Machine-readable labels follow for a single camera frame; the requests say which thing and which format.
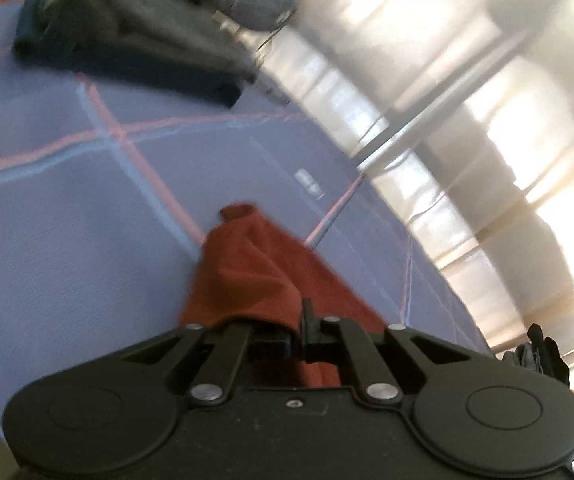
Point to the small white tag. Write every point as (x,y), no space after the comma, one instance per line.
(309,182)

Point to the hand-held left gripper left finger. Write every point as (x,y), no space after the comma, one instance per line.
(237,342)

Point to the black folded pants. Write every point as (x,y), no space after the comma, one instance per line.
(547,355)

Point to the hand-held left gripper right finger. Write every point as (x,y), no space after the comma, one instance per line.
(312,332)

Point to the blue folded jeans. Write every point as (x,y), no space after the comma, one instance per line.
(519,355)

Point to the cream sheer curtain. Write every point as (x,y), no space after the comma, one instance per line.
(442,110)

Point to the blue plaid bed sheet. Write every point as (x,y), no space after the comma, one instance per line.
(67,200)

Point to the rust red pants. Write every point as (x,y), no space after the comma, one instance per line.
(257,270)

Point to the dark green folded clothes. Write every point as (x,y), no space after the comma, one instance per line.
(117,35)

